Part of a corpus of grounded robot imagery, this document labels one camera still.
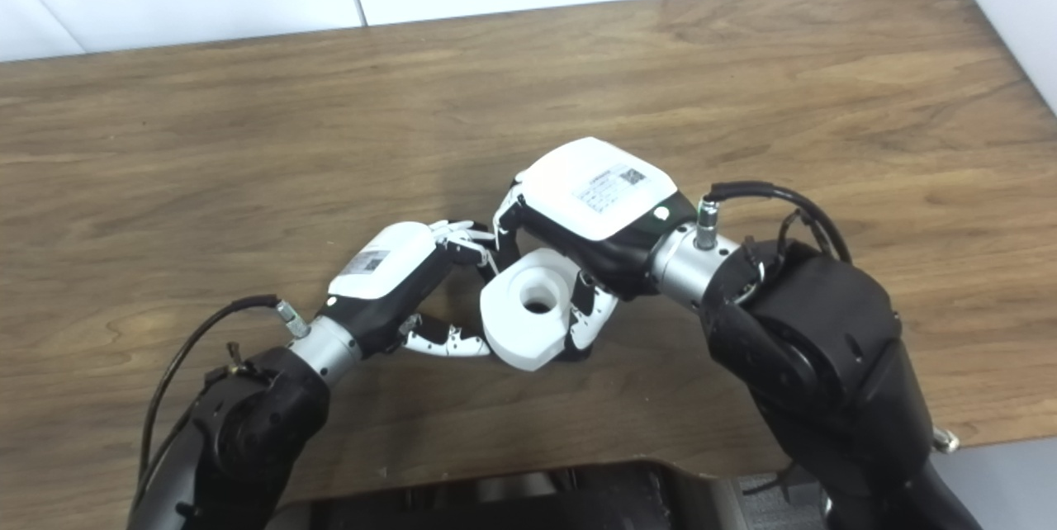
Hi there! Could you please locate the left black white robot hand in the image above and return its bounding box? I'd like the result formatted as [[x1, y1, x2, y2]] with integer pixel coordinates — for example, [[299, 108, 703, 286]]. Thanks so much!
[[318, 220, 500, 359]]

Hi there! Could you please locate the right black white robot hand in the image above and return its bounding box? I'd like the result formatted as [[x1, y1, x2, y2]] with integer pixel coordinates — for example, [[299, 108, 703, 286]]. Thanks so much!
[[493, 137, 699, 359]]

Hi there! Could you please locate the round white plastic piece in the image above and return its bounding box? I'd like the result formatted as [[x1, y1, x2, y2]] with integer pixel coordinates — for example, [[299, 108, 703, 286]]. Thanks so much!
[[480, 248, 583, 372]]

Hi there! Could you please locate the black robot torso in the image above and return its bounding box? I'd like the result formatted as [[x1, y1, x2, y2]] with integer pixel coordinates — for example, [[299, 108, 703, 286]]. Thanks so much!
[[273, 460, 744, 530]]

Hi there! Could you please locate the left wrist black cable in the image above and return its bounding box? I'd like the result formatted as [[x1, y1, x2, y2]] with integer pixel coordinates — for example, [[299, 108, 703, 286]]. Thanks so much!
[[139, 295, 282, 481]]

